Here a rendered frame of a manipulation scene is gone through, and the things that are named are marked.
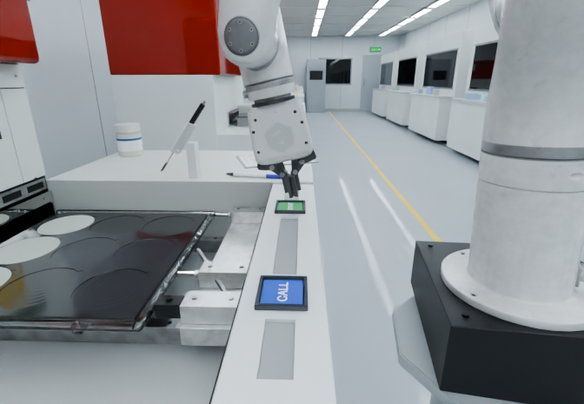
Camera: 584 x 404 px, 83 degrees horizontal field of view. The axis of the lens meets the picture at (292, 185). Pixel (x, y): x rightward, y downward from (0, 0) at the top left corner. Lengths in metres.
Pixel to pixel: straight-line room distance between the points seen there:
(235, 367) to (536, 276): 0.36
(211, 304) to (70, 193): 0.56
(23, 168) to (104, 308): 0.47
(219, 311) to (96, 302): 0.17
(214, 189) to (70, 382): 0.43
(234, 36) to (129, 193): 0.51
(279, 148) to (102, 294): 0.34
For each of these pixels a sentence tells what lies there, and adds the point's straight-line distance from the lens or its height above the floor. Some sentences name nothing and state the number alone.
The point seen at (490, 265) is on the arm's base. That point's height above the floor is 0.96.
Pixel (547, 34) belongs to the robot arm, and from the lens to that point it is 0.41.
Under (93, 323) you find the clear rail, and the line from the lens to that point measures 0.51.
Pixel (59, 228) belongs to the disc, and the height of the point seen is 0.90.
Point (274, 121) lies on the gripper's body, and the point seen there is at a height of 1.12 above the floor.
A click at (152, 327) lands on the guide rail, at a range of 0.55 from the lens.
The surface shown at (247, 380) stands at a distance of 0.31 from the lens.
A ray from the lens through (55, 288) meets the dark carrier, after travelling 0.61.
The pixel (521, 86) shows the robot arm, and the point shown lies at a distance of 0.44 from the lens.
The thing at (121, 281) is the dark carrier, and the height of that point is 0.90.
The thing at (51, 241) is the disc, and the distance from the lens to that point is 0.77.
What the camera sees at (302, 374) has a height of 0.96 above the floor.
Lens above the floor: 1.19
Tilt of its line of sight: 18 degrees down
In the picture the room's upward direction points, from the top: straight up
